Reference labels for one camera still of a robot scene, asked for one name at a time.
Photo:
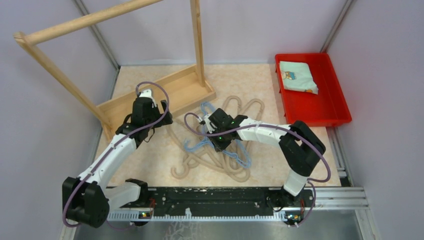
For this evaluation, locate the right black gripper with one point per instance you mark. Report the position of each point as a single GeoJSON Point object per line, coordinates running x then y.
{"type": "Point", "coordinates": [217, 144]}

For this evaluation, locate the folded light green cloth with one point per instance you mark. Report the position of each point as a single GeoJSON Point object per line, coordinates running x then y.
{"type": "Point", "coordinates": [297, 76]}

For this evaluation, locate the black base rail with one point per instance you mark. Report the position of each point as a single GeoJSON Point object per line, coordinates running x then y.
{"type": "Point", "coordinates": [214, 201]}

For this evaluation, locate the red plastic bin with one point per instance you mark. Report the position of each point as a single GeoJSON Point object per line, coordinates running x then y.
{"type": "Point", "coordinates": [328, 108]}

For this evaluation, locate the wooden clothes rack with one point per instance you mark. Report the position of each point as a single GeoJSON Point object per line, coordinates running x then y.
{"type": "Point", "coordinates": [186, 88]}

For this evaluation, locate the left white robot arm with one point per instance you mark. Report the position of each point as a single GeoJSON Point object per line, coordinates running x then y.
{"type": "Point", "coordinates": [87, 199]}

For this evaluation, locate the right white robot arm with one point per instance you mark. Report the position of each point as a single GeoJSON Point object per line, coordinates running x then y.
{"type": "Point", "coordinates": [301, 148]}

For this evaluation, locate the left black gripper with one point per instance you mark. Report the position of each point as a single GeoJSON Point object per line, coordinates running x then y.
{"type": "Point", "coordinates": [155, 109]}

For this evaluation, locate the white cable duct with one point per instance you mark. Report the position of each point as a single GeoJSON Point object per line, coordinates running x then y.
{"type": "Point", "coordinates": [141, 216]}

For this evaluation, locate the blue wire hanger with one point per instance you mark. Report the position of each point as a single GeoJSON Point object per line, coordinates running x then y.
{"type": "Point", "coordinates": [240, 155]}
{"type": "Point", "coordinates": [206, 109]}
{"type": "Point", "coordinates": [192, 149]}

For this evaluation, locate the beige plastic hanger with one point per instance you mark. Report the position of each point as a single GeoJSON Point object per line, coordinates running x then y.
{"type": "Point", "coordinates": [191, 160]}
{"type": "Point", "coordinates": [244, 109]}
{"type": "Point", "coordinates": [237, 173]}

